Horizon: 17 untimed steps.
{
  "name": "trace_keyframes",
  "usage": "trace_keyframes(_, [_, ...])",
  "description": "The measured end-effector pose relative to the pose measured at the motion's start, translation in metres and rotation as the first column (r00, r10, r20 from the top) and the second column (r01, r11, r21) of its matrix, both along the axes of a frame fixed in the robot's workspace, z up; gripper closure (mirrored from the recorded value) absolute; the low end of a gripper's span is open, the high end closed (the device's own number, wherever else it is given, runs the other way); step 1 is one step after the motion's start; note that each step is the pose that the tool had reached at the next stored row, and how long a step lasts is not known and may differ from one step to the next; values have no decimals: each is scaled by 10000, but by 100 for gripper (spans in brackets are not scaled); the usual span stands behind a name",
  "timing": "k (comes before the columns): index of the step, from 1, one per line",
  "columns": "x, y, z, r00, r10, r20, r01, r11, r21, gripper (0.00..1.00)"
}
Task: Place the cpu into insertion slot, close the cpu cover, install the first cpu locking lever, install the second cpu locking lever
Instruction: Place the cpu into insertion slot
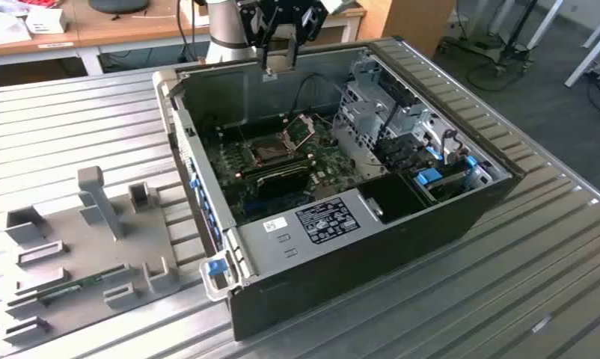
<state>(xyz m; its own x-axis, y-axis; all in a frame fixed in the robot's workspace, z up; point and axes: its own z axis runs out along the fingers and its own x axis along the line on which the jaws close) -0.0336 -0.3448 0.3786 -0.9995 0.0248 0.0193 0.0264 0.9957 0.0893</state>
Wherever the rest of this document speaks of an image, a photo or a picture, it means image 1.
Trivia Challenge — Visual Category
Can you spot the open black PC case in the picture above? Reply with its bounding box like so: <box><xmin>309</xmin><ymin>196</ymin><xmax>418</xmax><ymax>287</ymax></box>
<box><xmin>152</xmin><ymin>36</ymin><xmax>526</xmax><ymax>342</ymax></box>

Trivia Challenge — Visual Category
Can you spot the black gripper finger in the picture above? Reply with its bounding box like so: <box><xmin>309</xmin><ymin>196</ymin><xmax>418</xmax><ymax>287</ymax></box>
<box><xmin>256</xmin><ymin>25</ymin><xmax>282</xmax><ymax>73</ymax></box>
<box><xmin>286</xmin><ymin>36</ymin><xmax>302</xmax><ymax>73</ymax></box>

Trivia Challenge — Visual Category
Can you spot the white plastic bag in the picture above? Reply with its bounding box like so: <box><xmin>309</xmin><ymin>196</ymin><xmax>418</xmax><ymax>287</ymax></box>
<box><xmin>0</xmin><ymin>7</ymin><xmax>33</xmax><ymax>49</ymax></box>

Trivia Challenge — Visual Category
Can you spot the grey power supply unit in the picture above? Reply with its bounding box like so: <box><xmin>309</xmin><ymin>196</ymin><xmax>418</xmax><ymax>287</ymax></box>
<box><xmin>224</xmin><ymin>188</ymin><xmax>383</xmax><ymax>280</ymax></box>

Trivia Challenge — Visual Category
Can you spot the metal drive cage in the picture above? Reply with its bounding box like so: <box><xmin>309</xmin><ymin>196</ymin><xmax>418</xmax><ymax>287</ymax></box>
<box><xmin>334</xmin><ymin>50</ymin><xmax>498</xmax><ymax>188</ymax></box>

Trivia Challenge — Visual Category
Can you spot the wooden cabinet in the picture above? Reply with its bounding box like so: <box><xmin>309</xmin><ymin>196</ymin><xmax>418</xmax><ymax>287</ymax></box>
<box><xmin>358</xmin><ymin>0</ymin><xmax>456</xmax><ymax>59</ymax></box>

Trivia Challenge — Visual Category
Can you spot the green RAM stick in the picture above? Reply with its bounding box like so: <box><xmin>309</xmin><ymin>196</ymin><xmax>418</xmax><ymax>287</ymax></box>
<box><xmin>239</xmin><ymin>159</ymin><xmax>314</xmax><ymax>180</ymax></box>
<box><xmin>35</xmin><ymin>266</ymin><xmax>126</xmax><ymax>302</ymax></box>

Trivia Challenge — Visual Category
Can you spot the blue disk carrier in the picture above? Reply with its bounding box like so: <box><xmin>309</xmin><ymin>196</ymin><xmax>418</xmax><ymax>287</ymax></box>
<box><xmin>411</xmin><ymin>168</ymin><xmax>444</xmax><ymax>188</ymax></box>

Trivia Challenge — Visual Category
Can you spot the graphics card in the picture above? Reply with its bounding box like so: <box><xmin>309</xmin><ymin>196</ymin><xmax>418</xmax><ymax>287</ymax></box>
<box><xmin>254</xmin><ymin>167</ymin><xmax>311</xmax><ymax>202</ymax></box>

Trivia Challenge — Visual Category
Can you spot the dark round object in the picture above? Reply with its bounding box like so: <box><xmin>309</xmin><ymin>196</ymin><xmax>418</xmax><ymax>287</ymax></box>
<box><xmin>88</xmin><ymin>0</ymin><xmax>151</xmax><ymax>14</ymax></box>

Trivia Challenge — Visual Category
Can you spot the white table leg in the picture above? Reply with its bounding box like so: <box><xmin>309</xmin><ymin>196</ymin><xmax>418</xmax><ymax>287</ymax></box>
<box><xmin>562</xmin><ymin>18</ymin><xmax>600</xmax><ymax>89</ymax></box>
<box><xmin>526</xmin><ymin>0</ymin><xmax>565</xmax><ymax>52</ymax></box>

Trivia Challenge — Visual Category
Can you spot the green motherboard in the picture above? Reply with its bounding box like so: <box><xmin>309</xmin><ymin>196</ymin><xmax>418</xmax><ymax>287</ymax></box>
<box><xmin>202</xmin><ymin>115</ymin><xmax>381</xmax><ymax>221</ymax></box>

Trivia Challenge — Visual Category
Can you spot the black cable loop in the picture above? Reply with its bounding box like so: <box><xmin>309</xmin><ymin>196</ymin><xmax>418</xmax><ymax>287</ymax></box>
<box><xmin>199</xmin><ymin>111</ymin><xmax>220</xmax><ymax>134</ymax></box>

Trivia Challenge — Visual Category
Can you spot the grey parts rack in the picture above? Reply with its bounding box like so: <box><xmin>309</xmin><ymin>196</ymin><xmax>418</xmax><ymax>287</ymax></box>
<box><xmin>1</xmin><ymin>165</ymin><xmax>183</xmax><ymax>347</ymax></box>

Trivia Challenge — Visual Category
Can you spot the wooden desk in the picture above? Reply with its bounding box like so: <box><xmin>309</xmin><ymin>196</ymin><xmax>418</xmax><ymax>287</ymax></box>
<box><xmin>0</xmin><ymin>0</ymin><xmax>369</xmax><ymax>79</ymax></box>

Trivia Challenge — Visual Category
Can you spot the grey power cable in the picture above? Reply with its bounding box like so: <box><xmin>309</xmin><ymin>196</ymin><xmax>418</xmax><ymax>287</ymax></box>
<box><xmin>441</xmin><ymin>129</ymin><xmax>469</xmax><ymax>165</ymax></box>

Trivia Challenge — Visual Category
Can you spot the blue expansion slot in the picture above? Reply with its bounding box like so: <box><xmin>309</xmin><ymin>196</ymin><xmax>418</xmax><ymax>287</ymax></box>
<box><xmin>242</xmin><ymin>200</ymin><xmax>271</xmax><ymax>216</ymax></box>

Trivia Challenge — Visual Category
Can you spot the CPU socket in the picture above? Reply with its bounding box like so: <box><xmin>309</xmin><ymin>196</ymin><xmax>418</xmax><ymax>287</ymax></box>
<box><xmin>243</xmin><ymin>134</ymin><xmax>302</xmax><ymax>168</ymax></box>

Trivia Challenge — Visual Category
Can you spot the metal socket cover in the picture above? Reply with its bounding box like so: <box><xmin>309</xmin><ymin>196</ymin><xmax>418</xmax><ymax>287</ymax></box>
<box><xmin>277</xmin><ymin>113</ymin><xmax>319</xmax><ymax>150</ymax></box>

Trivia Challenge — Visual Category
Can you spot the black wheeled stand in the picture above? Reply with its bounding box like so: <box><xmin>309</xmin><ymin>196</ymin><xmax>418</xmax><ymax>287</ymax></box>
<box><xmin>488</xmin><ymin>0</ymin><xmax>540</xmax><ymax>76</ymax></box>

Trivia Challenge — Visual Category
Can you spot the white cardboard box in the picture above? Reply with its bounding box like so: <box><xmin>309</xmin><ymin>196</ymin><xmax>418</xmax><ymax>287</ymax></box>
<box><xmin>24</xmin><ymin>7</ymin><xmax>69</xmax><ymax>35</ymax></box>

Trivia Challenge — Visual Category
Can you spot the dark cable bundle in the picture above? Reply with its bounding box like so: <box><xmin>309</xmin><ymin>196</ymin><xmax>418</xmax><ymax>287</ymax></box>
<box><xmin>285</xmin><ymin>73</ymin><xmax>334</xmax><ymax>123</ymax></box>

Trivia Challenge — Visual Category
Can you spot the blue case latch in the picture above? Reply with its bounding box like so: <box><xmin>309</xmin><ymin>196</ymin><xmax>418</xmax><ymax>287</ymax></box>
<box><xmin>203</xmin><ymin>260</ymin><xmax>230</xmax><ymax>280</ymax></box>

